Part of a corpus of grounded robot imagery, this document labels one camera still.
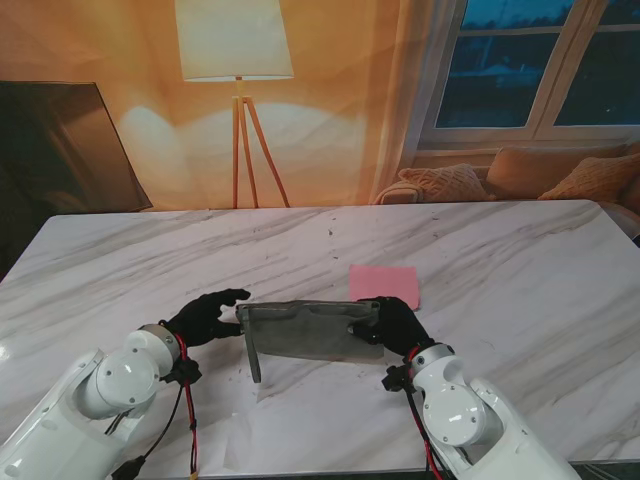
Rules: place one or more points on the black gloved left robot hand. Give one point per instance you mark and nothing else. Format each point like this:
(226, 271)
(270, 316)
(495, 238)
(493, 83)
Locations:
(200, 320)

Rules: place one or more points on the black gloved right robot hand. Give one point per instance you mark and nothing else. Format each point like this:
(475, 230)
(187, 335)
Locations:
(395, 325)

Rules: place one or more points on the pink blue-backed paper sheet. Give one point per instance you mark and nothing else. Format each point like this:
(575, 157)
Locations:
(385, 282)

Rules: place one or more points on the grey fabric storage pouch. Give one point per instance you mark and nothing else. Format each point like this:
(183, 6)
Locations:
(310, 335)

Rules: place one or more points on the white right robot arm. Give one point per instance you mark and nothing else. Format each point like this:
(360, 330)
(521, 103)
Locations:
(460, 415)

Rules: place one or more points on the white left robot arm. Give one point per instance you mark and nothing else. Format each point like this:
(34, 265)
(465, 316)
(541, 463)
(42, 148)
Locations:
(90, 400)

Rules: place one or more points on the beige knit cushion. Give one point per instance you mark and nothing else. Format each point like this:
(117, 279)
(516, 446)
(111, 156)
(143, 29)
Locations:
(440, 182)

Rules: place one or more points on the plain orange cushion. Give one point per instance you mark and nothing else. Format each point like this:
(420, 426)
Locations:
(525, 172)

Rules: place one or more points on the cream sheer curtain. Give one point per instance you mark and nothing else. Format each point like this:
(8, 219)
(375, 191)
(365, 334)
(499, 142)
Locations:
(400, 100)

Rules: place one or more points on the orange knit cushion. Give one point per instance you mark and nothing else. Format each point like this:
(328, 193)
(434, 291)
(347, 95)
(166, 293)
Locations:
(600, 177)

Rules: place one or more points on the beige sofa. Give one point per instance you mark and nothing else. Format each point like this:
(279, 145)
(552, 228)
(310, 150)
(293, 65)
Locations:
(625, 215)

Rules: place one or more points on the white framed night window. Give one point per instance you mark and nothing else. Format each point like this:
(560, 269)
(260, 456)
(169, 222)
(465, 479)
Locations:
(500, 75)

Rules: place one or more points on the tripod floor lamp white shade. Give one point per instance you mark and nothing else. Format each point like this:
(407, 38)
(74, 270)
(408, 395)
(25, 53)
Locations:
(235, 40)

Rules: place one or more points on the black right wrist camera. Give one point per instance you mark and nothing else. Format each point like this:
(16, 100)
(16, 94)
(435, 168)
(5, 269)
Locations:
(396, 378)

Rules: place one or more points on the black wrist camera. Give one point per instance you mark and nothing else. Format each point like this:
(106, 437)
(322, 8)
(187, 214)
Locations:
(182, 371)
(396, 378)

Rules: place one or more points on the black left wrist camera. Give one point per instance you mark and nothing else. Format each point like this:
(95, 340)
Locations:
(182, 371)

